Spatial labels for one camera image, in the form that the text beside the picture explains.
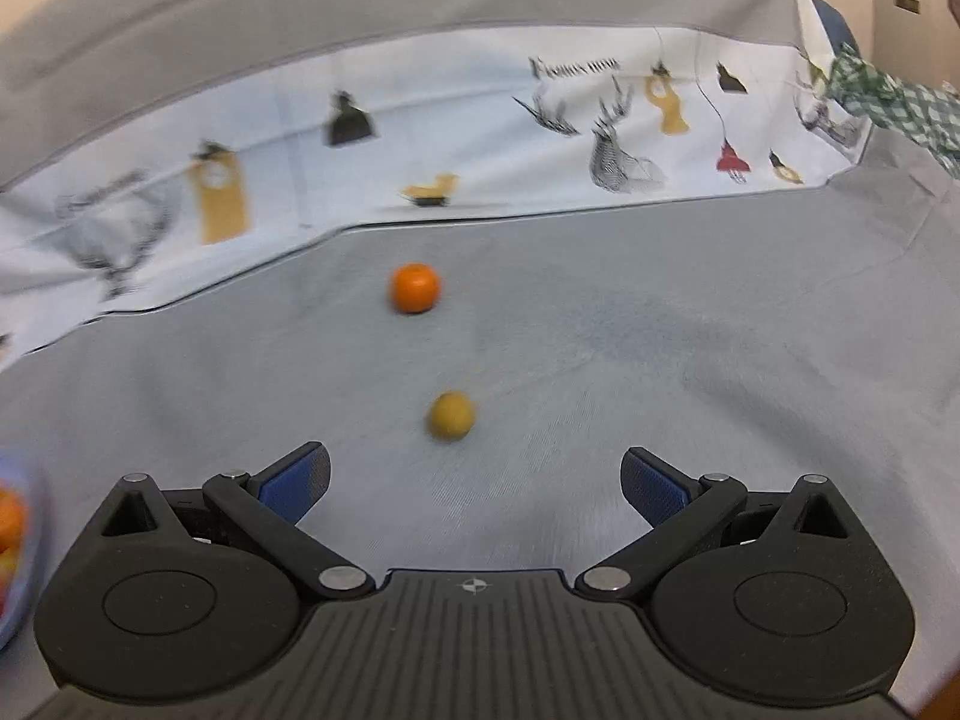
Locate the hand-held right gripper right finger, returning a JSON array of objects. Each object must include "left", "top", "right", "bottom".
[{"left": 574, "top": 446, "right": 856, "bottom": 602}]

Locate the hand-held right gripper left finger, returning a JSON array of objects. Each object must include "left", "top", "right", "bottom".
[{"left": 101, "top": 441, "right": 376, "bottom": 602}]

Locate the small yellow-green plum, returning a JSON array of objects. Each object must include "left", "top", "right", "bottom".
[{"left": 427, "top": 390, "right": 476, "bottom": 442}]

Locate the small orange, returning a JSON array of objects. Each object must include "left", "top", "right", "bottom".
[
  {"left": 388, "top": 262, "right": 443, "bottom": 316},
  {"left": 0, "top": 487, "right": 29, "bottom": 552}
]

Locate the light blue plate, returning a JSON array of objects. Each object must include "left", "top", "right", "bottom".
[{"left": 0, "top": 448, "right": 47, "bottom": 650}]

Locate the grey cloth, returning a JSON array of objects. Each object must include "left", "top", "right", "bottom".
[{"left": 0, "top": 127, "right": 960, "bottom": 720}]

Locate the white printed cloth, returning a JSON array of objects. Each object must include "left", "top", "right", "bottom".
[{"left": 0, "top": 22, "right": 878, "bottom": 368}]

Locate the green checkered cloth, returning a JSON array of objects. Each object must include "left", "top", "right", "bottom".
[{"left": 821, "top": 41, "right": 960, "bottom": 181}]

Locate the grey quilt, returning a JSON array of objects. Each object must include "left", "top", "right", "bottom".
[{"left": 0, "top": 0, "right": 803, "bottom": 188}]

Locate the blue bed sheet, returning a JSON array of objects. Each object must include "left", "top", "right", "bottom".
[{"left": 806, "top": 0, "right": 863, "bottom": 61}]

